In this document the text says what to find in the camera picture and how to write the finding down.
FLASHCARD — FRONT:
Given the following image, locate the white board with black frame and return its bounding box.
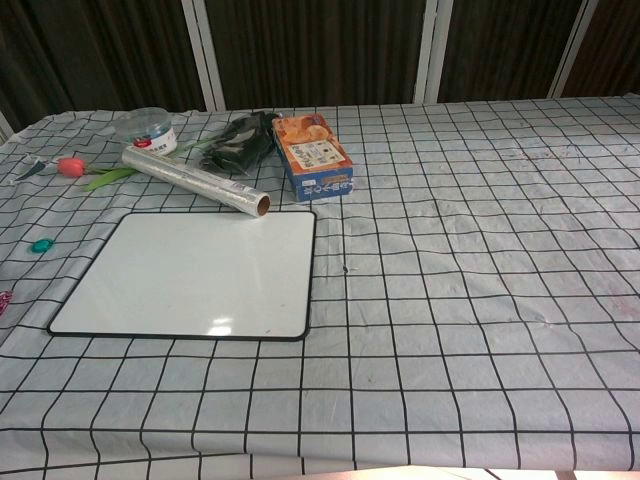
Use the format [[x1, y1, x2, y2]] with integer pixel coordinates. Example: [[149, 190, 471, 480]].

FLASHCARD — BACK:
[[47, 210, 318, 343]]

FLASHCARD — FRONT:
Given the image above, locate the white black-grid tablecloth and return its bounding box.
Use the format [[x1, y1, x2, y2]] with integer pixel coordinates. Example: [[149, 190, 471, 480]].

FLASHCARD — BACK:
[[0, 93, 640, 475]]

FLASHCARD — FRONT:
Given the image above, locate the blue biscuit box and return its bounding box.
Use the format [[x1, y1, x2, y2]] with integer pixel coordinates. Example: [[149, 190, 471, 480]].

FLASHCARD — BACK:
[[271, 112, 357, 203]]

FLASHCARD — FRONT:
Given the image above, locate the black plastic bag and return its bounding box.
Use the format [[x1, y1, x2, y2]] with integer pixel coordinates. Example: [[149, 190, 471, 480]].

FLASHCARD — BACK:
[[198, 111, 276, 176]]

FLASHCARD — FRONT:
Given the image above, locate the cling film roll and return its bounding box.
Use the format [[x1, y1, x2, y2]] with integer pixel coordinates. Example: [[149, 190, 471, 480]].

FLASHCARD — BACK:
[[121, 145, 272, 219]]

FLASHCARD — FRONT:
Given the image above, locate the dark brown curtain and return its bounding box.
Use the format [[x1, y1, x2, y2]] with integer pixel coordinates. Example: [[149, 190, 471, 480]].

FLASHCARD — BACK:
[[204, 0, 432, 111], [563, 0, 640, 100], [437, 0, 587, 103], [0, 0, 207, 132]]

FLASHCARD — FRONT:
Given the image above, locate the clear round clip jar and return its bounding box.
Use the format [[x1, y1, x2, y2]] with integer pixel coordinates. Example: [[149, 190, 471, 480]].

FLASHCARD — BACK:
[[115, 106, 177, 156]]

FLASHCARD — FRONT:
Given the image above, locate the red artificial tulip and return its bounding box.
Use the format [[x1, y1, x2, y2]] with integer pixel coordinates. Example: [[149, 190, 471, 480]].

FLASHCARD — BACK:
[[55, 137, 216, 192]]

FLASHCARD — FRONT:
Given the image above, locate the dark green paper scrap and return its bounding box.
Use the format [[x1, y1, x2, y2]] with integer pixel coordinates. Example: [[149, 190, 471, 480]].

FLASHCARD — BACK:
[[13, 154, 49, 182]]

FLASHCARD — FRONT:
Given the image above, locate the white frame post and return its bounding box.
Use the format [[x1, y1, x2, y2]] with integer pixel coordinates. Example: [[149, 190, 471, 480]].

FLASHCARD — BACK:
[[546, 0, 600, 100], [180, 0, 226, 113], [413, 0, 454, 105]]

